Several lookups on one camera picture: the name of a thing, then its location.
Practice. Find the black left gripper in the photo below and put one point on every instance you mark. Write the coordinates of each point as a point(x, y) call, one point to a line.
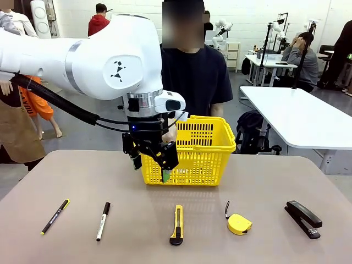
point(145, 129)

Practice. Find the yellow black utility knife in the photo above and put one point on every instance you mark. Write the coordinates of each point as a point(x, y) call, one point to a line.
point(177, 225)

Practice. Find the black stapler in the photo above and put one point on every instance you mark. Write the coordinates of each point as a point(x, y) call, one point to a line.
point(302, 217)

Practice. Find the person's left forearm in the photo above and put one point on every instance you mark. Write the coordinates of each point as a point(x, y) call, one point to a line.
point(217, 110)

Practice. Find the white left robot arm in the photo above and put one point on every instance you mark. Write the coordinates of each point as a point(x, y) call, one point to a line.
point(110, 55)

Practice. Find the yellow plastic shopping basket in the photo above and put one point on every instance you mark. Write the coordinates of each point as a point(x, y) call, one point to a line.
point(203, 162)

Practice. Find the person in dark t-shirt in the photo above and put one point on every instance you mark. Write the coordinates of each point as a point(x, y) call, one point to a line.
point(192, 77)

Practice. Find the person in red hoodie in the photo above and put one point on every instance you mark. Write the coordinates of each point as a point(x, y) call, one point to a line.
point(97, 24)

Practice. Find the seated person in grey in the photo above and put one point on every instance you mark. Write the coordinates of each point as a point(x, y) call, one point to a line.
point(305, 60)

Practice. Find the standing person in black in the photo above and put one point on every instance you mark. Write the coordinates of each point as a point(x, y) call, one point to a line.
point(341, 55)

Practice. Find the person's right hand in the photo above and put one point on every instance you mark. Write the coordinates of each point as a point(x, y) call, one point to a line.
point(171, 135)

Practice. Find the white marker with black cap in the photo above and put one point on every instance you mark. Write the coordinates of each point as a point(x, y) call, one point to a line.
point(103, 222)

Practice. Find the black backpack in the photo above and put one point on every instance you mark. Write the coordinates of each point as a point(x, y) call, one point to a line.
point(250, 129)

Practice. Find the yellow tape measure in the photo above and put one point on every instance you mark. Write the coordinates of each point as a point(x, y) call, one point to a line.
point(238, 224)

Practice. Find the black yellow highlighter pen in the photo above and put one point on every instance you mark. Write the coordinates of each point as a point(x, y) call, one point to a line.
point(55, 217)

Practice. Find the mannequin in orange clothes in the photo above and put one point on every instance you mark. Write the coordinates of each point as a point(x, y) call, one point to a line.
point(35, 107)

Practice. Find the white drawer cabinet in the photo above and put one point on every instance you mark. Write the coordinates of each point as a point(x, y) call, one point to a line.
point(233, 56)

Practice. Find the figure in brown apron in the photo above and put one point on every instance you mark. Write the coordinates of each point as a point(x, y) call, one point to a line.
point(16, 132)

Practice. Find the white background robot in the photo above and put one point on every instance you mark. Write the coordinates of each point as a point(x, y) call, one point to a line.
point(279, 31)
point(221, 30)

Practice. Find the large white table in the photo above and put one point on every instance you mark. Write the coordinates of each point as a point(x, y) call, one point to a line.
point(297, 118)

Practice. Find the white background desk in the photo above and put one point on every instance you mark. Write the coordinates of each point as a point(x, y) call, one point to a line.
point(269, 61)

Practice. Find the black tripod pole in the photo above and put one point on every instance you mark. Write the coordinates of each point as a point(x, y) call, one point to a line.
point(264, 55)
point(303, 57)

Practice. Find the white tower air conditioner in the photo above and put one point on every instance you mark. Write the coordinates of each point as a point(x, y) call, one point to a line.
point(41, 19)

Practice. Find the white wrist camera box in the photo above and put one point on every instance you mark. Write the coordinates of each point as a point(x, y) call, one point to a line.
point(170, 103)

